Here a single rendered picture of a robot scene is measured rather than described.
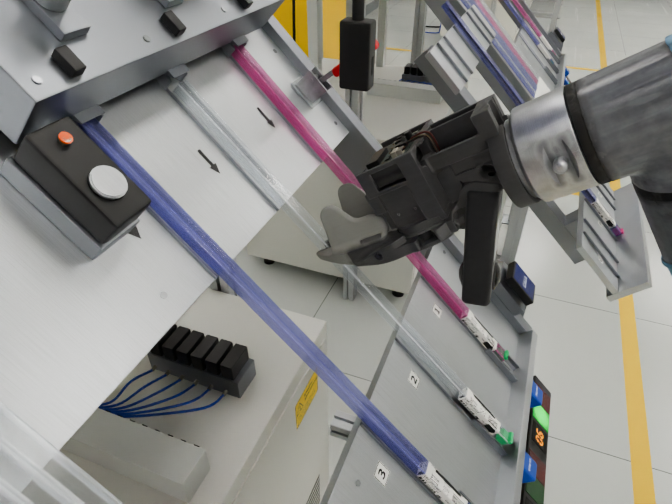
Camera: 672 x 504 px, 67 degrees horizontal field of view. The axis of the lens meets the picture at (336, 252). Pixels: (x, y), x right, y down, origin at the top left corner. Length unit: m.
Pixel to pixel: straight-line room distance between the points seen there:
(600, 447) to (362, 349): 0.72
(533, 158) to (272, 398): 0.54
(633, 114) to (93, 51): 0.35
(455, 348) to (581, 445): 1.03
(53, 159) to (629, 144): 0.36
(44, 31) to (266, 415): 0.56
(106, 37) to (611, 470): 1.49
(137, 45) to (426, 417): 0.42
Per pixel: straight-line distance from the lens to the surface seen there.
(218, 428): 0.77
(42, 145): 0.36
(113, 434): 0.75
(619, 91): 0.37
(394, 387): 0.52
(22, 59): 0.38
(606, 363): 1.86
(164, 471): 0.70
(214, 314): 0.93
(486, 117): 0.39
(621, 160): 0.38
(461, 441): 0.59
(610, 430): 1.68
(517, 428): 0.65
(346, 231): 0.46
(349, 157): 0.67
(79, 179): 0.36
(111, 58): 0.41
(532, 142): 0.38
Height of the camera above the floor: 1.24
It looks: 37 degrees down
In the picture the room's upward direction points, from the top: straight up
